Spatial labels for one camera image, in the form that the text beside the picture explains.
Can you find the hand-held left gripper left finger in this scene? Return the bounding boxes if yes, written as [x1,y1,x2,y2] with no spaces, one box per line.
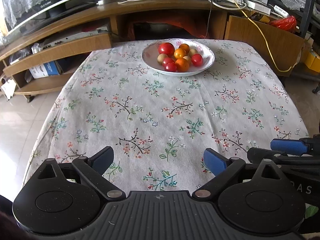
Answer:
[37,146,126,201]

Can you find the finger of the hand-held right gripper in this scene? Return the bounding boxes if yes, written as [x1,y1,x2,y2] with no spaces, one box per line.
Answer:
[247,147,320,166]
[270,135,320,156]

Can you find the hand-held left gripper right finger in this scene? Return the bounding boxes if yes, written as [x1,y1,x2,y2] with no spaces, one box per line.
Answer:
[192,148,284,199]

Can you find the medium red tomato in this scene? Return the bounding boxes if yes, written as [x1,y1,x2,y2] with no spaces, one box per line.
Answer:
[191,53,203,67]

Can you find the white floral plate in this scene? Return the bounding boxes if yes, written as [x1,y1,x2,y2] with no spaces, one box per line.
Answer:
[141,38,215,77]

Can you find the large red tomato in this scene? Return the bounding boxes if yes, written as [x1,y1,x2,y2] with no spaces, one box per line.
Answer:
[158,42,175,57]

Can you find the floral tablecloth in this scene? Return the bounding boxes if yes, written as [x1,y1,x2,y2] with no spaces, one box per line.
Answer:
[22,38,320,220]

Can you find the yellow box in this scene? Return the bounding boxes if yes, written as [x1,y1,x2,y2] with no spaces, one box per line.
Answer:
[305,51,320,70]

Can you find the blue and white box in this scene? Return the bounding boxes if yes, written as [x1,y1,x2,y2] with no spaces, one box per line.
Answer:
[29,61,62,78]

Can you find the wooden TV stand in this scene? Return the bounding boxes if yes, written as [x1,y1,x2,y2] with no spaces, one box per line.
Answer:
[0,0,306,103]

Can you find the white paper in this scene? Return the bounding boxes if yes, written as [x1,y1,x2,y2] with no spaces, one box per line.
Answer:
[0,79,17,99]

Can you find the red plastic bag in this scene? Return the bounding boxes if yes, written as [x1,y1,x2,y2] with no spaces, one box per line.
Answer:
[269,15,297,32]

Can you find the silver media player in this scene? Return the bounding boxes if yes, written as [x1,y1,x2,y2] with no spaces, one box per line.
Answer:
[40,26,110,48]

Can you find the clear plastic bag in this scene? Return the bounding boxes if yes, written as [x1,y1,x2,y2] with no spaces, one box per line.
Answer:
[31,42,47,54]

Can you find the white rectangular device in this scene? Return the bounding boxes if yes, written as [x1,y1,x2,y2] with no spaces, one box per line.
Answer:
[274,5,290,18]

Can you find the black shelf rack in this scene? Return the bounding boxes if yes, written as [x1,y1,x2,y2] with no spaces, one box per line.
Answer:
[267,0,320,38]

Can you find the white power strip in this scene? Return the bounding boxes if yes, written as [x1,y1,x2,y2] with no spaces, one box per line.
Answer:
[246,0,272,15]

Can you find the black television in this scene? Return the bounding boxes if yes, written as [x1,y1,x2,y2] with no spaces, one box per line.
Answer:
[0,0,118,34]

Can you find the yellow cable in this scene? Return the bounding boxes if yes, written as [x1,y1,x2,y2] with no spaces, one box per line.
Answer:
[170,0,300,72]

